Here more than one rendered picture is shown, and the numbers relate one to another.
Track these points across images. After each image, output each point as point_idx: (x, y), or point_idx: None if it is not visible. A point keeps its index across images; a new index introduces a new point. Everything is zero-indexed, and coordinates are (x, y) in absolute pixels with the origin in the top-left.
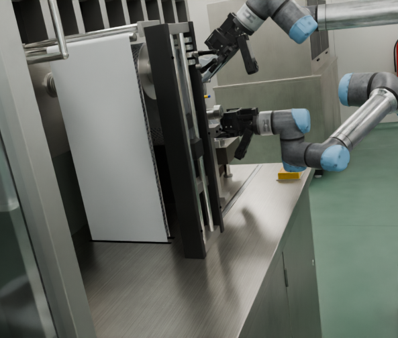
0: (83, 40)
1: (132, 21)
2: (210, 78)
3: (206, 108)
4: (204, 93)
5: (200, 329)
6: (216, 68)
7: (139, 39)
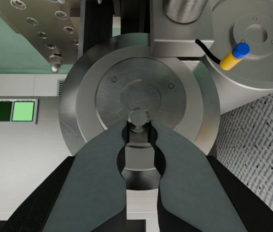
0: (155, 214)
1: None
2: (132, 123)
3: (163, 23)
4: (129, 76)
5: None
6: (235, 190)
7: (8, 206)
